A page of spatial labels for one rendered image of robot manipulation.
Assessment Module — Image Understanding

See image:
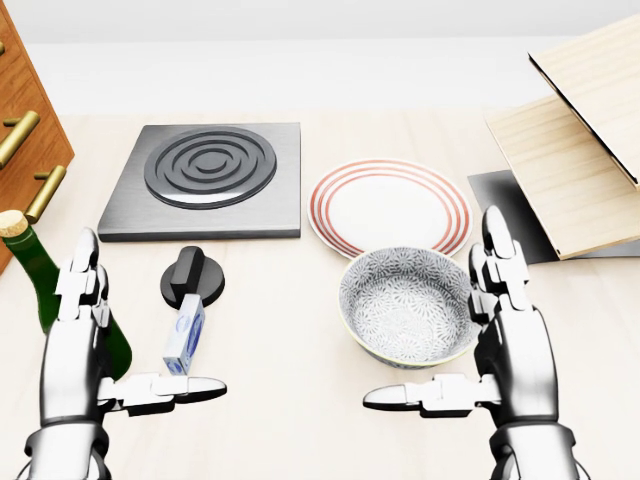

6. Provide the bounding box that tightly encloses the wooden cabinet drawer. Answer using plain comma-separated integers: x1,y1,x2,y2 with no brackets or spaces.
0,47,62,174
0,144,76,276

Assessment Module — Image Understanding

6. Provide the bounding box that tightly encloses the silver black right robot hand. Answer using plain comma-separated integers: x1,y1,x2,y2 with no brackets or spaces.
362,204,559,431

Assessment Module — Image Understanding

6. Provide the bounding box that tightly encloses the green wine bottle with cork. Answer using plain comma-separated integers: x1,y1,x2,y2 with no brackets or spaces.
0,209,134,384

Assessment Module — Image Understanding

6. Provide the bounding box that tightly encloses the white blue cream cheese box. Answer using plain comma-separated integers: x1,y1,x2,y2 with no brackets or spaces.
163,293,206,376

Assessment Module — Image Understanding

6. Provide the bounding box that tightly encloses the brown wooden cabinet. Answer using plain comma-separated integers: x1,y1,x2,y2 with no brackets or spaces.
0,0,76,276

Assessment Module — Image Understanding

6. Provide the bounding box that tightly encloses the round black stove knob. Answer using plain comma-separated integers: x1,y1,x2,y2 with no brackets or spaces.
159,245,226,307

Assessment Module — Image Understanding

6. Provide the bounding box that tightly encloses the brass drawer handle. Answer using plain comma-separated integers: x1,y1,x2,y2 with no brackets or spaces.
0,110,41,169
24,164,68,225

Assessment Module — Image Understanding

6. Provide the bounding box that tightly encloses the pale wooden slanted rack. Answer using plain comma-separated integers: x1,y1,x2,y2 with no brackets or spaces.
483,13,640,262

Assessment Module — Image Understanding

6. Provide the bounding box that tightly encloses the flat dark stove plate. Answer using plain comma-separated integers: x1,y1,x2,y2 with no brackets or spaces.
97,123,303,244

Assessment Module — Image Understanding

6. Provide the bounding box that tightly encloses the white plate with red rings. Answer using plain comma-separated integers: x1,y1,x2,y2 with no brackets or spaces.
306,158,474,261

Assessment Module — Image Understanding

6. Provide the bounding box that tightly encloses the grey patterned bowl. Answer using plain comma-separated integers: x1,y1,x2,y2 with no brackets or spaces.
338,247,482,370

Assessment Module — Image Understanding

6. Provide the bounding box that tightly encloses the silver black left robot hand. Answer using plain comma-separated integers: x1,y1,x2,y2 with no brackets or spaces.
37,227,228,429

